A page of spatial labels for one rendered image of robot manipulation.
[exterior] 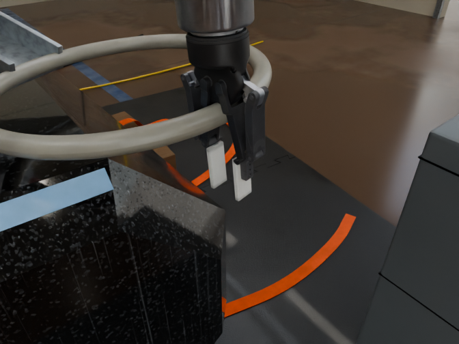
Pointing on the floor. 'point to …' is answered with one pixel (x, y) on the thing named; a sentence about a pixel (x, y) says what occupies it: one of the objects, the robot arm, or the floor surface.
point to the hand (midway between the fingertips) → (229, 172)
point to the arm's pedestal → (423, 254)
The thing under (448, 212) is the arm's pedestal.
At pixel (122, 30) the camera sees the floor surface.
